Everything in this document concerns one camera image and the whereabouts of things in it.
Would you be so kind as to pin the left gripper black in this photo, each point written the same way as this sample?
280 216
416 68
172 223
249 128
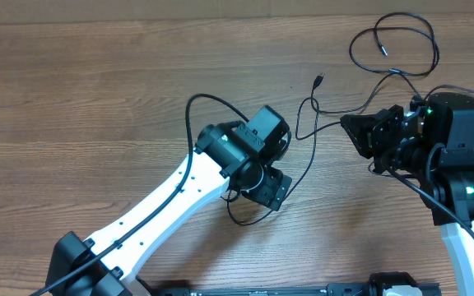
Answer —
276 187

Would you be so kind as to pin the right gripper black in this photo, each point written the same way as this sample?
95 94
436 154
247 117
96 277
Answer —
383 134

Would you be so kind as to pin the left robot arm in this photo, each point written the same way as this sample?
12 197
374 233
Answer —
233 156

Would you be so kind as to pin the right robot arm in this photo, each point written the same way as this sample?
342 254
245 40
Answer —
429 147

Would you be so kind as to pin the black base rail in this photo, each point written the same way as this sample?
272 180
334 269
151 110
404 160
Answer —
378 284

